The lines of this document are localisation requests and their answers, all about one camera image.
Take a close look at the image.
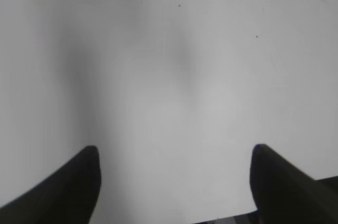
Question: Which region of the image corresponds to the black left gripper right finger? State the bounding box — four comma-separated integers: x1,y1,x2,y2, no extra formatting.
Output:
249,143,338,224

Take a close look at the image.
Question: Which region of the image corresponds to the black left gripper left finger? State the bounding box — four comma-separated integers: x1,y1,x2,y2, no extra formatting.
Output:
1,146,101,224

